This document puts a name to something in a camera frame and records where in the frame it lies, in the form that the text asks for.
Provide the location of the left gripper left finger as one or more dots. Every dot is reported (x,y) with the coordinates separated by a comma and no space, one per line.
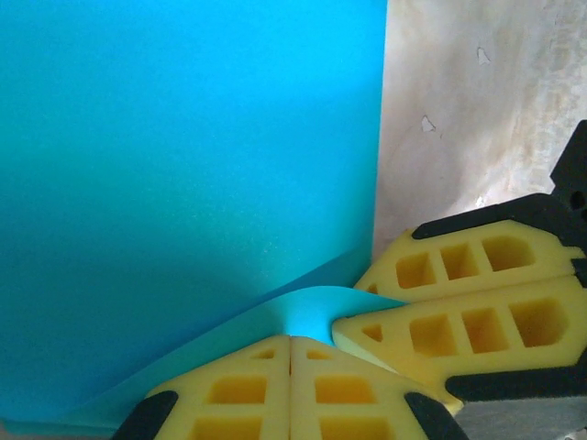
(238,394)

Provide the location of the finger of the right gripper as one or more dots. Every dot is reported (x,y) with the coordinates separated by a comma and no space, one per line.
(504,321)
(468,261)

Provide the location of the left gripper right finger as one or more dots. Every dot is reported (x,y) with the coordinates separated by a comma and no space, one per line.
(348,394)

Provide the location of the blue paper sheet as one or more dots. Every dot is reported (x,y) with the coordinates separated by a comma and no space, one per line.
(183,137)

